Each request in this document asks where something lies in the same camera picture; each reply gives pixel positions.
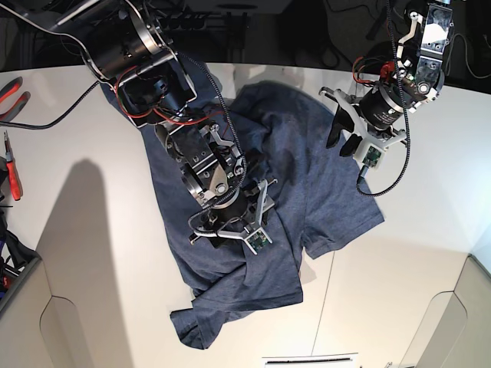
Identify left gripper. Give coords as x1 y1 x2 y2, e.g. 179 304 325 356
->
318 86 407 157

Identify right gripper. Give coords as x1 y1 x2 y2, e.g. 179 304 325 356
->
189 178 277 248

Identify blue t-shirt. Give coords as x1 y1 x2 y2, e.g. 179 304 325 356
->
100 63 386 350

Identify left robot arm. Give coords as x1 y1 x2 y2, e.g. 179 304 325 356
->
319 1 454 166

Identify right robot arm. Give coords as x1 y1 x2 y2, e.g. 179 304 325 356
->
1 1 292 252

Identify black power strip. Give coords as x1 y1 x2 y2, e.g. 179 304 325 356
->
157 12 243 31

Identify grey storage bin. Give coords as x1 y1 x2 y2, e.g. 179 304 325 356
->
1 220 41 317

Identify red grey pliers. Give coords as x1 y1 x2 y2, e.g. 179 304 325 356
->
1 77 31 123

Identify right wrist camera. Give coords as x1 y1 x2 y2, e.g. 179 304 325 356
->
244 227 272 255

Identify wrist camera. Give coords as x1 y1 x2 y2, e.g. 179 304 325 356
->
353 139 386 169
244 227 272 255

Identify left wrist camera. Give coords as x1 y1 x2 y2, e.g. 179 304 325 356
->
353 139 386 169

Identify black braided right cable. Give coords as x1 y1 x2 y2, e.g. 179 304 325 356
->
354 0 414 199

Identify black braided cable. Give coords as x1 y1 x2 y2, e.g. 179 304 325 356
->
354 0 414 199
168 45 249 215

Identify black braided left cable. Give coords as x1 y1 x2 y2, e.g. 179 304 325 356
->
168 45 249 215

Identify red handled cutters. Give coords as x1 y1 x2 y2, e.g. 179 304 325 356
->
4 132 23 201

